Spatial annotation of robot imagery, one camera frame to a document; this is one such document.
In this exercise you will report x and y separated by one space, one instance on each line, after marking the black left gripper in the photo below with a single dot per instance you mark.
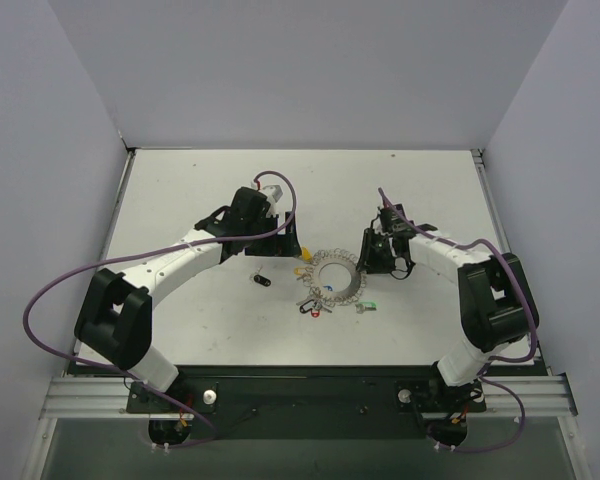
288 236

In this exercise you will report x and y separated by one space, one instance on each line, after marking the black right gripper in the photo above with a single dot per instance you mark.
368 250

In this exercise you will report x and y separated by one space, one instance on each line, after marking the steel key organiser ring disc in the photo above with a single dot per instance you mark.
337 268

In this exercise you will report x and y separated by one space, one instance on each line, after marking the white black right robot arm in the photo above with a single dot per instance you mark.
498 315

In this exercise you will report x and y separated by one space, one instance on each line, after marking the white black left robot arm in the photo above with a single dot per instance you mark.
115 319

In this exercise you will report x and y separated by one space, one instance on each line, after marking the green key tag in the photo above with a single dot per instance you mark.
363 307

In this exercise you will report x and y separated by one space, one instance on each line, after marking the loose key with black tag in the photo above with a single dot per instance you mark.
259 279

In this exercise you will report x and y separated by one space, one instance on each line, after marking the yellow key tag upper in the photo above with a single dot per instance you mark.
306 255

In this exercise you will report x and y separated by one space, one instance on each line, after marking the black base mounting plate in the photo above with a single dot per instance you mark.
301 425

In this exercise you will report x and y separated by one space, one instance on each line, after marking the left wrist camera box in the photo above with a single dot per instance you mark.
273 192

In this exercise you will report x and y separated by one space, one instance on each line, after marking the black key tag on ring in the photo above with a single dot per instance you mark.
305 306

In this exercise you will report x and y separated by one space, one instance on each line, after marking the aluminium front rail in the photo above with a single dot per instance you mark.
214 398

